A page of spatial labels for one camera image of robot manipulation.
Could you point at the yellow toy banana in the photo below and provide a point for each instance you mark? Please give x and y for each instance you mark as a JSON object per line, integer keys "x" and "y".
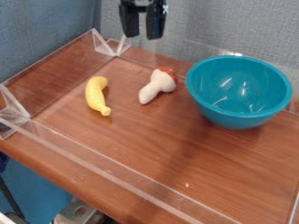
{"x": 93, "y": 95}

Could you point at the white mushroom with red cap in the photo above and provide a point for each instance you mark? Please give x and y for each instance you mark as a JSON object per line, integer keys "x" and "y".
{"x": 162, "y": 82}

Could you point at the clear acrylic barrier frame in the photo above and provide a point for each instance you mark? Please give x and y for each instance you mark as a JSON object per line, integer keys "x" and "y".
{"x": 152, "y": 164}

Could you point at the black stand leg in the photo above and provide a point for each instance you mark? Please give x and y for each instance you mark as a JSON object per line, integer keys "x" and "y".
{"x": 9, "y": 198}

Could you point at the blue plastic bowl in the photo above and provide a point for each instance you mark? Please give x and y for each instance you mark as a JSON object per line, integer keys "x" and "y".
{"x": 237, "y": 90}

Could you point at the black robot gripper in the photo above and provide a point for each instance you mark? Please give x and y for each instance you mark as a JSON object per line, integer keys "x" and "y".
{"x": 156, "y": 9}

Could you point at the grey metal bracket under table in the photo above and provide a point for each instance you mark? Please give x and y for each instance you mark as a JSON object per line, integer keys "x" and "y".
{"x": 78, "y": 213}

